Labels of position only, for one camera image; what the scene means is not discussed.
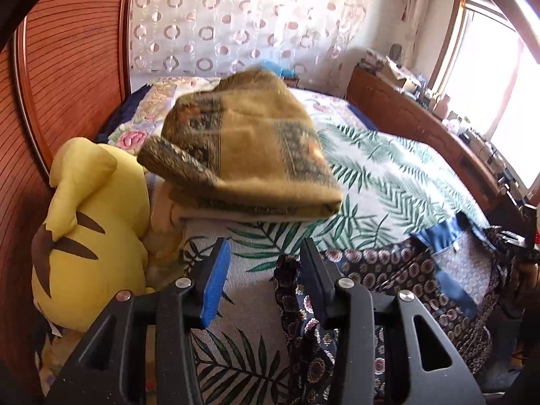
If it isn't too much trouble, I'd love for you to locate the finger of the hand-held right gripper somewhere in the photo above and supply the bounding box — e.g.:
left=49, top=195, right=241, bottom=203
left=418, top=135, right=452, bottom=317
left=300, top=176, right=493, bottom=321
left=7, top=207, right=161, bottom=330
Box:
left=489, top=227, right=530, bottom=247

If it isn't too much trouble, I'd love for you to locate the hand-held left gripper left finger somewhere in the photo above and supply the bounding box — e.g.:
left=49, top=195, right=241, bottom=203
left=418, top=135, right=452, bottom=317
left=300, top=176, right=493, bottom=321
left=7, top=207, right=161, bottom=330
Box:
left=44, top=238, right=232, bottom=405

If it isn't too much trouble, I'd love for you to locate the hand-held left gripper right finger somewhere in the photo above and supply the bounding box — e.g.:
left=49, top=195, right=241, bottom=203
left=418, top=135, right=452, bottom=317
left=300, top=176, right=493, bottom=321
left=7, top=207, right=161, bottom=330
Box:
left=300, top=237, right=486, bottom=405

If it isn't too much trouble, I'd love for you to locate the dark circle-print garment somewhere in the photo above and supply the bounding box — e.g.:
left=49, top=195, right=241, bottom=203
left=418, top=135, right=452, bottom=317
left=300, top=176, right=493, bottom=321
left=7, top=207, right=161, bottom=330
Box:
left=272, top=213, right=524, bottom=405

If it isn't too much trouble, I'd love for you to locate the bed with floral sheets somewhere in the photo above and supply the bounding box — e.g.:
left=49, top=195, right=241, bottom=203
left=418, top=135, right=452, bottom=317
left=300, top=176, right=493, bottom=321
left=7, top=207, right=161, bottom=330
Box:
left=107, top=76, right=490, bottom=405

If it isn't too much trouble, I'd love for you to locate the folded olive patterned cloth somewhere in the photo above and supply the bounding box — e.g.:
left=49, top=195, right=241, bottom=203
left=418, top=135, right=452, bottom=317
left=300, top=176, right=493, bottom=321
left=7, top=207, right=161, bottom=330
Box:
left=137, top=70, right=343, bottom=222

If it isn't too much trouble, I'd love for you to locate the yellow plush toy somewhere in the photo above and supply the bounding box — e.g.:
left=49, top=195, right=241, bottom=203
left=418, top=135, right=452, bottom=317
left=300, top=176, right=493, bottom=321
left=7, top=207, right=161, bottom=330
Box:
left=31, top=137, right=155, bottom=332

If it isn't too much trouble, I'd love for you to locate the window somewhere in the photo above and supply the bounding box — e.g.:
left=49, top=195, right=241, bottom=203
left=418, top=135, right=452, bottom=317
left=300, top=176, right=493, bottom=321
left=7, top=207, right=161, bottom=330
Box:
left=426, top=0, right=540, bottom=195

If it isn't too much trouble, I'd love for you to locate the wooden side cabinet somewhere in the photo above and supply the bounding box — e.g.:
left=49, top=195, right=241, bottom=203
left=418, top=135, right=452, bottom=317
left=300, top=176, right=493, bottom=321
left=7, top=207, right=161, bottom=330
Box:
left=346, top=65, right=519, bottom=220

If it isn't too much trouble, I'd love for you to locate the floral pillow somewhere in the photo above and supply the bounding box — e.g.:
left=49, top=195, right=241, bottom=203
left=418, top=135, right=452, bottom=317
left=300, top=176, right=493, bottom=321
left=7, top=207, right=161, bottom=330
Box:
left=34, top=327, right=85, bottom=389

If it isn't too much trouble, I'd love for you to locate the open cardboard box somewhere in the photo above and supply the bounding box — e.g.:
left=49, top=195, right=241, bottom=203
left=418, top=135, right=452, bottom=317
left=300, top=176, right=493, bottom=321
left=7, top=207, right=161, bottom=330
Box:
left=377, top=57, right=416, bottom=91

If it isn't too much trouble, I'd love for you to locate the blue plastic bag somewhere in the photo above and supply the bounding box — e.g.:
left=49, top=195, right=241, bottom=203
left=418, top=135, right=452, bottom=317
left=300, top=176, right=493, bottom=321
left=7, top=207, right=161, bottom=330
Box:
left=262, top=62, right=296, bottom=79

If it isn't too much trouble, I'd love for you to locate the white window curtain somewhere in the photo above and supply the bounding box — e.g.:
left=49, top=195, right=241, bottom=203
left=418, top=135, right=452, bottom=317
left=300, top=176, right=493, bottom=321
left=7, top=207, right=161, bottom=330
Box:
left=399, top=0, right=435, bottom=51

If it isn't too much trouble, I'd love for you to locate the wooden slatted wardrobe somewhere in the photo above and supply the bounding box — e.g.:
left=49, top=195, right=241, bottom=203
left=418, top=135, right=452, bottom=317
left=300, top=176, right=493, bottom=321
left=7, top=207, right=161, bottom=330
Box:
left=0, top=0, right=136, bottom=389

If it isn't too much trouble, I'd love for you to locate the sheer circle-print curtain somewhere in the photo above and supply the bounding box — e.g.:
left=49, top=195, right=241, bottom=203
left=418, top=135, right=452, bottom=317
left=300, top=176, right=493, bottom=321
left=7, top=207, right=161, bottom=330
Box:
left=127, top=0, right=368, bottom=89

